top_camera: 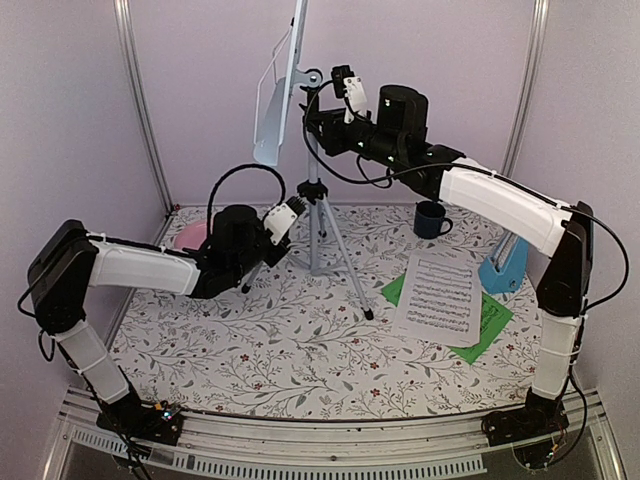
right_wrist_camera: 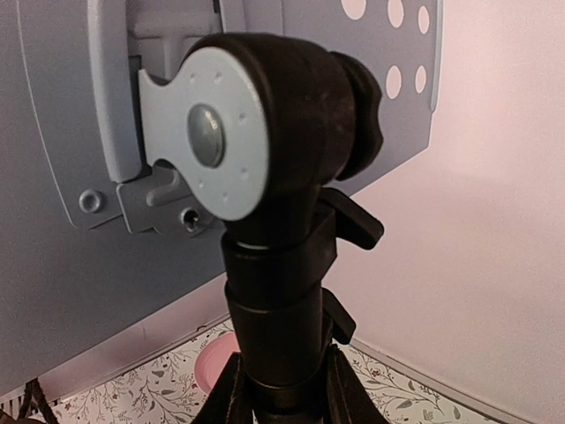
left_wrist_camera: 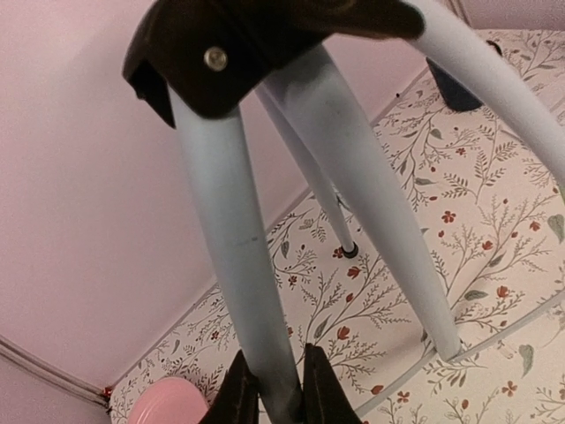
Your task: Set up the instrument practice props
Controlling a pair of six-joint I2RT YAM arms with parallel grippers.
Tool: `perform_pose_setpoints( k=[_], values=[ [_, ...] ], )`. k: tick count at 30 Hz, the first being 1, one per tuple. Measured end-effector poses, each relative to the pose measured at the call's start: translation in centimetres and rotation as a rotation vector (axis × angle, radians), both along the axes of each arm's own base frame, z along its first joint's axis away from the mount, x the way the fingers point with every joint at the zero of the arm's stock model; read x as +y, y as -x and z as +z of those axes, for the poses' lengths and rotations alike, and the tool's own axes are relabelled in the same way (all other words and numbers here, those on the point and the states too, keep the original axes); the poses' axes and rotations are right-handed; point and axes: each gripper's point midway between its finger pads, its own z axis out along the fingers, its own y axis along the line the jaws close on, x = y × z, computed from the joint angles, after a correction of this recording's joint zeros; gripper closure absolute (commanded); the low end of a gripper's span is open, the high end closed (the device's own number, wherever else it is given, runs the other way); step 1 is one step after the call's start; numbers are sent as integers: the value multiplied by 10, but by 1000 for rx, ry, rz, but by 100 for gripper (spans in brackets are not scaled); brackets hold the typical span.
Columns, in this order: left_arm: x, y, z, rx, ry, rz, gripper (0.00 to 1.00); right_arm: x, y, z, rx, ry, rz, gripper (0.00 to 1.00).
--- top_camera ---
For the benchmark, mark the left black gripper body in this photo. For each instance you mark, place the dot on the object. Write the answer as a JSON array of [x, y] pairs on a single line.
[[273, 262]]

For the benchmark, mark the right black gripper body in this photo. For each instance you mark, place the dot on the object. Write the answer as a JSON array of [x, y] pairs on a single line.
[[336, 140]]

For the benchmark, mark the light blue music stand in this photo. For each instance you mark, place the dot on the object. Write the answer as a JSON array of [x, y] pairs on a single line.
[[278, 41]]

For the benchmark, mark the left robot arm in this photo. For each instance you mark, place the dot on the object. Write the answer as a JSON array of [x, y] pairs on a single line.
[[75, 260]]

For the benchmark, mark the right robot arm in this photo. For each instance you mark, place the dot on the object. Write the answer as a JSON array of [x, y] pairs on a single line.
[[396, 139]]

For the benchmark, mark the pink plate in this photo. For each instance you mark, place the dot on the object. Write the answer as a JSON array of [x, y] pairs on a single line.
[[191, 236]]

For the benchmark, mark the dark blue mug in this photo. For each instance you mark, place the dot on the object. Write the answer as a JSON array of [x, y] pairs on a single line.
[[430, 220]]

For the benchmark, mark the white sheet music page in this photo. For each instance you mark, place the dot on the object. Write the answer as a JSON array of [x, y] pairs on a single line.
[[440, 301]]

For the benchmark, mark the blue metronome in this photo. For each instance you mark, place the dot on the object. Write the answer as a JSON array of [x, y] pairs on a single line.
[[503, 270]]

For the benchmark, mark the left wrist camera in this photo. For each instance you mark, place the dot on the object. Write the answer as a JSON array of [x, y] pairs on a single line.
[[279, 219]]

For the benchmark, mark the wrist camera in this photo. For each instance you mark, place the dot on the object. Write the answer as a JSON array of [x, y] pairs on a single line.
[[279, 219], [349, 87]]

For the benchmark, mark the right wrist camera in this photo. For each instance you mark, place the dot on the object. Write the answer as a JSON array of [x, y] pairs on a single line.
[[349, 87]]

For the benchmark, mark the front aluminium rail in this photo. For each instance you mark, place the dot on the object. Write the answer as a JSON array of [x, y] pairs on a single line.
[[218, 446]]

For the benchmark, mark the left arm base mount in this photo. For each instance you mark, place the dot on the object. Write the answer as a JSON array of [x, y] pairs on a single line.
[[160, 423]]

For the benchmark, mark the right aluminium frame post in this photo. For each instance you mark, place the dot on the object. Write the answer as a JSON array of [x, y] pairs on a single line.
[[531, 67]]

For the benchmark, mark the aluminium frame post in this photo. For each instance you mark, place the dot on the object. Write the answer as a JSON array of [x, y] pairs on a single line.
[[124, 25], [531, 67]]

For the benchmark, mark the left aluminium frame post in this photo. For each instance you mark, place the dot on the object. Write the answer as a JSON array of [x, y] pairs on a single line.
[[124, 25]]

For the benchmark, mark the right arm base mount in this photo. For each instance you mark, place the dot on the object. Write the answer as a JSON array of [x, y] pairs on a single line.
[[537, 418]]

